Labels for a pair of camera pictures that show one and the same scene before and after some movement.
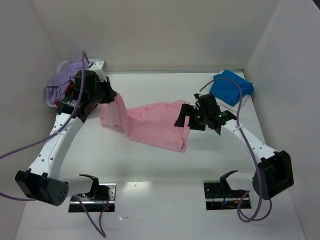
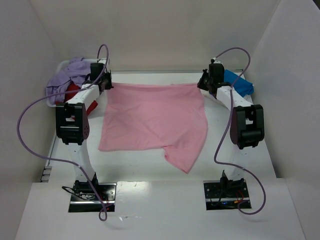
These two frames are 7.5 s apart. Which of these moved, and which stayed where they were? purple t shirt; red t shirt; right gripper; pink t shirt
Moved: pink t shirt; right gripper
Stayed: purple t shirt; red t shirt
